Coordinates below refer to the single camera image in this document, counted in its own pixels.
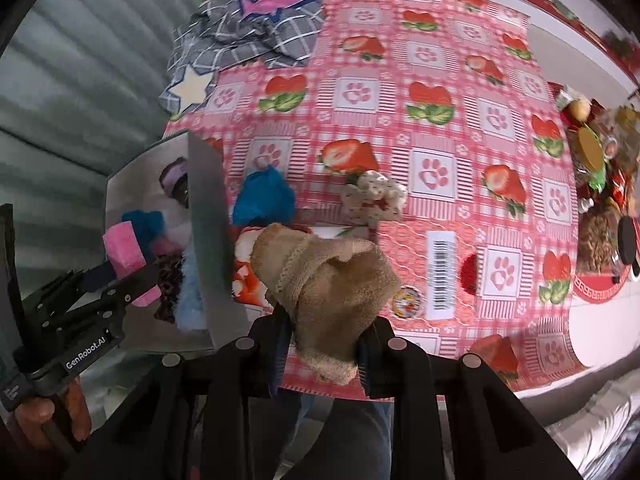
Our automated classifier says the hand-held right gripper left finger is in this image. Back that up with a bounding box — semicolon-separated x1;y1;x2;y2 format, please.
65;310;301;480

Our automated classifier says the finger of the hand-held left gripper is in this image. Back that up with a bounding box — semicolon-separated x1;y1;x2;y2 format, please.
22;260;118;311
42;260;163;341

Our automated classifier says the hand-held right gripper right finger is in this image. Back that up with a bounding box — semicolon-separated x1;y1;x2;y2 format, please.
352;317;583;480

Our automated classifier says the dark speckled furry cloth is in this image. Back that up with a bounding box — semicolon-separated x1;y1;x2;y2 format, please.
152;252;188;323

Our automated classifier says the pink fluffy cloth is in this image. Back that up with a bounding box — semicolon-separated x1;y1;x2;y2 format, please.
102;222;163;308

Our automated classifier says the light blue fluffy cloth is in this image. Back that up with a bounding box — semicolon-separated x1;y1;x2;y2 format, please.
175;255;206;331

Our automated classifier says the bright blue fluffy cloth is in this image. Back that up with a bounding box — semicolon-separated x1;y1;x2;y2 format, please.
121;209;166;256

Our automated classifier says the beige towelling sock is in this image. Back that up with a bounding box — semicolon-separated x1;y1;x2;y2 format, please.
250;222;402;386

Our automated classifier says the grey cardboard box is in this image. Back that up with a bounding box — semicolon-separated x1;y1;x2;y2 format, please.
105;130;251;356

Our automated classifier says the person's left hand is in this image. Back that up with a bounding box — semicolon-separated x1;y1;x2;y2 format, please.
14;379;93;438

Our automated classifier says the person's jeans leg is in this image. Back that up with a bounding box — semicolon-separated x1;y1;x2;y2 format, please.
287;395;396;480

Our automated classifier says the pink patterned plastic packet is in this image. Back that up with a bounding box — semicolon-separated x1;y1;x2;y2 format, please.
375;219;483;322

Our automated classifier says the purple knitted cloth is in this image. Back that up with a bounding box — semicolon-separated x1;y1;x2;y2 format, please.
159;157;191;208

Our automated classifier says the teal blue cloth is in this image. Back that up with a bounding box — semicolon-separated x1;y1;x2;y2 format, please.
231;166;297;226

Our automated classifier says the white floral sock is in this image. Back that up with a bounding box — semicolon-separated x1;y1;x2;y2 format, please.
341;170;408;223

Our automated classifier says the red patterned mat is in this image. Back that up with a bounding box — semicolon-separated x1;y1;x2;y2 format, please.
572;270;626;306

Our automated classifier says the white bedding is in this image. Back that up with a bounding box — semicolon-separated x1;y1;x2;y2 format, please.
545;375;640;471

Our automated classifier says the nut jar with black lid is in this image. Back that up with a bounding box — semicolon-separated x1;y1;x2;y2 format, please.
577;200;640;281

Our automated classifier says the pink strawberry printed tablecloth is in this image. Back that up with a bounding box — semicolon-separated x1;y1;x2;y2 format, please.
162;0;588;401

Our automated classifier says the grey checked cloth with star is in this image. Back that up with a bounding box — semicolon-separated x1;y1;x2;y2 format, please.
159;0;326;113

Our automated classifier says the red snack packet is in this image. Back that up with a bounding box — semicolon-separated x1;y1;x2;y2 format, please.
607;170;628;203

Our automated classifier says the jar with yellow lid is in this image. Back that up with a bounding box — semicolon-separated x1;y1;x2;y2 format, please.
570;125;608;186

